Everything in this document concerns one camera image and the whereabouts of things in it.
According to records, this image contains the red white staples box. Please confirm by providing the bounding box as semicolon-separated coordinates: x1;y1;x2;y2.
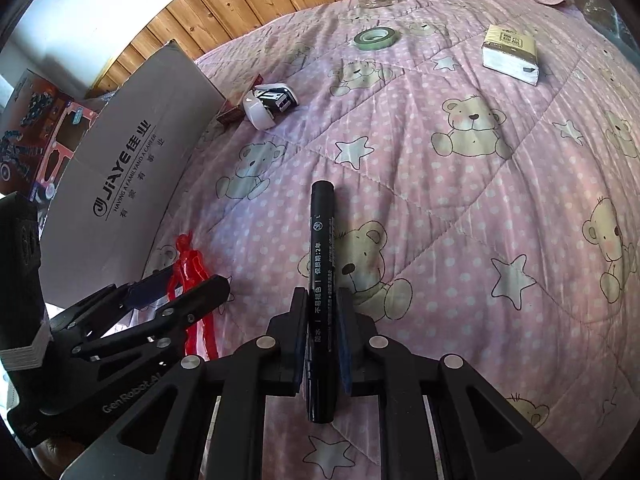
216;74;263;126

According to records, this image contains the white stapler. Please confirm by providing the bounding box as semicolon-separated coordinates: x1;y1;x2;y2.
242;81;301;129

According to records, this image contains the pink bear print quilt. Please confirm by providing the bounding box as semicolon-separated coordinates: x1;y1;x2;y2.
135;0;640;480

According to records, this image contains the gold white tissue pack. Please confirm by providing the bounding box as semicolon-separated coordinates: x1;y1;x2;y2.
481;24;541;86

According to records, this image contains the dark toy box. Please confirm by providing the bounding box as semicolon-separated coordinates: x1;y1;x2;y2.
0;69;68;196

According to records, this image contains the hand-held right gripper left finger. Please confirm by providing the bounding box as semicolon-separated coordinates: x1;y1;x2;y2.
60;287;308;480

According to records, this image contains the white cardboard box yellow tape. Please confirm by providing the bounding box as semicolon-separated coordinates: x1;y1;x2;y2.
40;40;226;321

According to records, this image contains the person's left forearm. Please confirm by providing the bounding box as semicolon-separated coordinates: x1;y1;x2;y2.
27;437;76;480

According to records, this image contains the black marker pen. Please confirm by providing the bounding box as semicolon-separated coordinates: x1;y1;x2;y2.
306;180;339;424

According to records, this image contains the green tape roll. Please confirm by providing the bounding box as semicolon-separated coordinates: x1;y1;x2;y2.
352;26;398;52

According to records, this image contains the red toy figurine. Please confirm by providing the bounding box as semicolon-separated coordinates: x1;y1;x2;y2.
167;232;221;361

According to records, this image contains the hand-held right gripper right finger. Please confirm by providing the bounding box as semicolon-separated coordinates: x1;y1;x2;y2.
336;287;571;480

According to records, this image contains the pink toy box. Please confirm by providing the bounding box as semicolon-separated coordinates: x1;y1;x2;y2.
30;100;101;202

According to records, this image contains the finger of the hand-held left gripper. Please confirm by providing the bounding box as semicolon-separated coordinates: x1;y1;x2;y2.
71;275;232;359
47;268;176;332

